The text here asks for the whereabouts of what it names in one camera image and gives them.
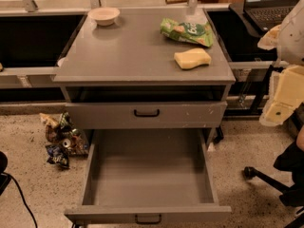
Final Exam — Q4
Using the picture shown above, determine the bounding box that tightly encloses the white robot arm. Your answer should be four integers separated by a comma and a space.
257, 0, 304, 126

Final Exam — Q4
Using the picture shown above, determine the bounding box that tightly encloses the wooden stick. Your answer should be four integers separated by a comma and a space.
165, 0, 187, 4

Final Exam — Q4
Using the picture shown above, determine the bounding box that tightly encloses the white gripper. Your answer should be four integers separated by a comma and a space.
257, 25, 304, 126

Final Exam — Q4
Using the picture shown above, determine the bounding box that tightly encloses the closed grey middle drawer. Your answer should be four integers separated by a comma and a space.
66, 102, 227, 129

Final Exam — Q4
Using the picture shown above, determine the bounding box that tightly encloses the black office chair base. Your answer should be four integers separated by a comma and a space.
242, 136, 304, 228

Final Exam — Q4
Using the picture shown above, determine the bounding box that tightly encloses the black laptop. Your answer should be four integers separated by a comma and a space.
243, 0, 299, 32

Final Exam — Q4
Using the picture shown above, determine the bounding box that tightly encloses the black cable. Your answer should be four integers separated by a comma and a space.
2, 172, 39, 228

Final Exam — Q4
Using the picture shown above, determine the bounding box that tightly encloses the black device at left edge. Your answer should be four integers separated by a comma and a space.
0, 151, 11, 196

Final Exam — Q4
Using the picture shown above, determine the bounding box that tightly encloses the black laptop stand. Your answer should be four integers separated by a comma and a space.
229, 3, 283, 116

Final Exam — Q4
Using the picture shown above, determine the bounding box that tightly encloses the green chip bag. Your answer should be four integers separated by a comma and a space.
161, 18, 214, 48

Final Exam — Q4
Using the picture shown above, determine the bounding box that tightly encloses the open grey bottom drawer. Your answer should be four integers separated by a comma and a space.
65, 128, 231, 226

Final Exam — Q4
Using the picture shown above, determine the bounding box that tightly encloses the white bowl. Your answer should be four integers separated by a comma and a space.
88, 8, 120, 26

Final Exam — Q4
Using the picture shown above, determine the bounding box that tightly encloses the grey drawer cabinet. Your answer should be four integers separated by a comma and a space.
54, 8, 235, 142

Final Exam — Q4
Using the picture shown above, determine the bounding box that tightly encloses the pile of snack wrappers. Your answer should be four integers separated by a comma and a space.
39, 112, 89, 168

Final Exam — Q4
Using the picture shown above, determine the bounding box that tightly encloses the yellow sponge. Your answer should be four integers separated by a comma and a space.
174, 48, 211, 69

